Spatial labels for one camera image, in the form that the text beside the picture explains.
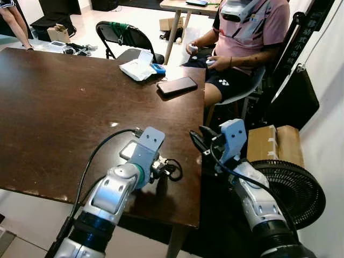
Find taped cardboard box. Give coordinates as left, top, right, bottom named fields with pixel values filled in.
left=247, top=125, right=305, bottom=168

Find black banner white characters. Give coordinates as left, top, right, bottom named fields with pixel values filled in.
left=279, top=0, right=337, bottom=81

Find small grey flat card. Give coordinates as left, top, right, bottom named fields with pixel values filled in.
left=119, top=140, right=141, bottom=161

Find green cloth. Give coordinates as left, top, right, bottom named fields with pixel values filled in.
left=109, top=21, right=132, bottom=36

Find small cardboard box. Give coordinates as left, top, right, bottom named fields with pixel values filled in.
left=159, top=17, right=184, bottom=33

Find person bare legs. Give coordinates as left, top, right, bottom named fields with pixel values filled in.
left=0, top=0, right=34, bottom=51

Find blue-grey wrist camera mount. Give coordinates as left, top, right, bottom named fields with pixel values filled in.
left=219, top=119, right=248, bottom=163
left=128, top=127, right=166, bottom=174

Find black fabric bag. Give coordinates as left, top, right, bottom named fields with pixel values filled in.
left=264, top=66, right=321, bottom=131

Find grey VR headset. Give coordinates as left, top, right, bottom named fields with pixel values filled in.
left=219, top=0, right=257, bottom=23

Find black strap key bunch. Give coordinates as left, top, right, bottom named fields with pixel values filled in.
left=163, top=158, right=184, bottom=182

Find light wooden table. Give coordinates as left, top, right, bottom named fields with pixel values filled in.
left=160, top=0, right=222, bottom=66

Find person in pink shirt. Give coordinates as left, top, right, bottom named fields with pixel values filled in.
left=182, top=0, right=292, bottom=108

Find black folding chair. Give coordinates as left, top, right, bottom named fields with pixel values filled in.
left=96, top=20, right=166, bottom=65

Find black round floor fan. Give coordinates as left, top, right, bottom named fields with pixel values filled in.
left=248, top=159, right=327, bottom=232

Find person left hand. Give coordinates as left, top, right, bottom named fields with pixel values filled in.
left=206, top=55, right=225, bottom=69

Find grey seat chair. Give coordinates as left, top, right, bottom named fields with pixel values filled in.
left=206, top=63, right=268, bottom=130

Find wooden table leg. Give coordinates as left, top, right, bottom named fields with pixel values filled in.
left=165, top=225, right=190, bottom=258

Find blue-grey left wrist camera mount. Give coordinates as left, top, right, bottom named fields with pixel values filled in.
left=128, top=127, right=166, bottom=174

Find white floor device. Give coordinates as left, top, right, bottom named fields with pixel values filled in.
left=49, top=40, right=98, bottom=58

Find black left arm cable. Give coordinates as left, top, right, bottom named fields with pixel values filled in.
left=46, top=128, right=143, bottom=258

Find black smartphone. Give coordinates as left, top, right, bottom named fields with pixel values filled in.
left=156, top=76, right=199, bottom=98

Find black cabinet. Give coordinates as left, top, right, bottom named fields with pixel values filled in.
left=30, top=0, right=82, bottom=28

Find white paper pack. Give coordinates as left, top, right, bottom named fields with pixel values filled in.
left=119, top=49, right=158, bottom=82

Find person right hand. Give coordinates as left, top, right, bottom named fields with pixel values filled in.
left=186, top=42, right=204, bottom=56

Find open brown cardboard box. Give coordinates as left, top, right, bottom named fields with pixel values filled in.
left=47, top=24, right=72, bottom=44

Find small blue box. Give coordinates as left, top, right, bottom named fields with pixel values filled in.
left=151, top=63, right=167, bottom=75

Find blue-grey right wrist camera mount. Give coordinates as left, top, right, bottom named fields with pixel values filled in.
left=219, top=119, right=248, bottom=163

